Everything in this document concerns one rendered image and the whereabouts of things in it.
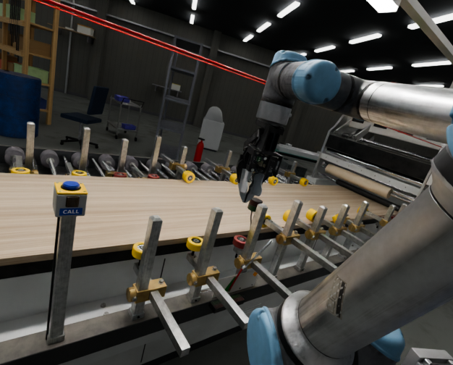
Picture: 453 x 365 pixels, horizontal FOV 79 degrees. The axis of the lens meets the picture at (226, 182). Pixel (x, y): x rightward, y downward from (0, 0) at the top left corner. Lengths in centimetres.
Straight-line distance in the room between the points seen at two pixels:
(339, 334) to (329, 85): 39
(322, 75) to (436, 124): 19
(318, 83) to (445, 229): 33
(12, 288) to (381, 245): 114
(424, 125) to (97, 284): 120
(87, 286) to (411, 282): 116
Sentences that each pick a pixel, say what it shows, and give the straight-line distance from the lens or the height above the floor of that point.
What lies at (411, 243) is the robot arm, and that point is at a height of 147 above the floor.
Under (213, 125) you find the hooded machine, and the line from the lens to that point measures 790.
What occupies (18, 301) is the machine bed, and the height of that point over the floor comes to 69.
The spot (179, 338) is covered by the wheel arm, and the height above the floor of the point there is 82.
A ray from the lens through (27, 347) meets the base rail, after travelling 113.
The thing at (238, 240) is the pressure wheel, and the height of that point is 91.
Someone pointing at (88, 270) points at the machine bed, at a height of 78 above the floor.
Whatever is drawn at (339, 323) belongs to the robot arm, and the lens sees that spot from 38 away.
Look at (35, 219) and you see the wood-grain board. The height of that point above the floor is 90.
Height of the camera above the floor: 154
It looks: 17 degrees down
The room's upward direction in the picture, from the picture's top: 16 degrees clockwise
